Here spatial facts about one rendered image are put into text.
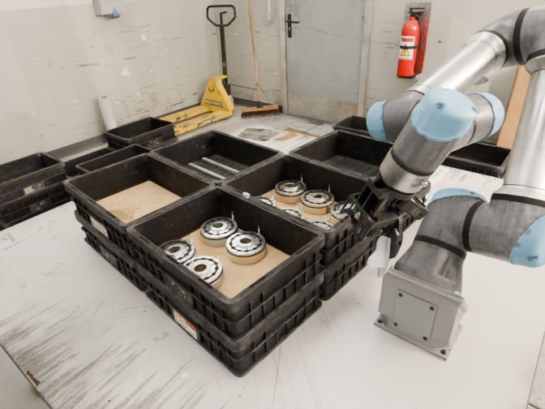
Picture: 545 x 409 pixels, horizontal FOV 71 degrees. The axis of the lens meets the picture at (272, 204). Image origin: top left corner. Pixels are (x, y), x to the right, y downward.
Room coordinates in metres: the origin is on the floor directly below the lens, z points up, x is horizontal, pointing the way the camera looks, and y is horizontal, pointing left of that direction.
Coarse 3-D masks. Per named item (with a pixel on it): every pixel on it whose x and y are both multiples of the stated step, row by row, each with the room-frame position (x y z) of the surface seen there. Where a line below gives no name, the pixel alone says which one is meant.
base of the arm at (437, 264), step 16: (416, 240) 0.71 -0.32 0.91; (432, 240) 0.68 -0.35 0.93; (416, 256) 0.66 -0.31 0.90; (432, 256) 0.65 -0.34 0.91; (448, 256) 0.64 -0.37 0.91; (464, 256) 0.66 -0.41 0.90; (416, 272) 0.62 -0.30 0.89; (432, 272) 0.62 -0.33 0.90; (448, 272) 0.62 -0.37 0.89; (448, 288) 0.59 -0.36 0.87
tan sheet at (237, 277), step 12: (192, 240) 0.87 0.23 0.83; (204, 252) 0.81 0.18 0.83; (216, 252) 0.81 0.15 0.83; (276, 252) 0.80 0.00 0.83; (228, 264) 0.76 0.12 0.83; (252, 264) 0.75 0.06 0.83; (264, 264) 0.75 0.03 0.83; (276, 264) 0.75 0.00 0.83; (228, 276) 0.71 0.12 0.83; (240, 276) 0.71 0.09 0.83; (252, 276) 0.71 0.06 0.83; (228, 288) 0.67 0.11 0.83; (240, 288) 0.67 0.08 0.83
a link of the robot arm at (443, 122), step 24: (432, 96) 0.51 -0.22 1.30; (456, 96) 0.52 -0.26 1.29; (408, 120) 0.54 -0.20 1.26; (432, 120) 0.49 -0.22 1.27; (456, 120) 0.48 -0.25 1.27; (408, 144) 0.52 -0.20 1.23; (432, 144) 0.49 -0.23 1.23; (456, 144) 0.51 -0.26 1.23; (408, 168) 0.51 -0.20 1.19; (432, 168) 0.51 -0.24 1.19
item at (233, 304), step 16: (208, 192) 0.96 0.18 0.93; (176, 208) 0.89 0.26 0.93; (304, 224) 0.77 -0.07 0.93; (144, 240) 0.74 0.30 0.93; (320, 240) 0.70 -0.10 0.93; (160, 256) 0.68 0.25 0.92; (304, 256) 0.66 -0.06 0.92; (176, 272) 0.64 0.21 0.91; (192, 272) 0.61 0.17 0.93; (272, 272) 0.60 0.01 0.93; (288, 272) 0.63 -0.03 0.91; (208, 288) 0.56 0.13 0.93; (256, 288) 0.56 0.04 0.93; (224, 304) 0.52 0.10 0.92; (240, 304) 0.53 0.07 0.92
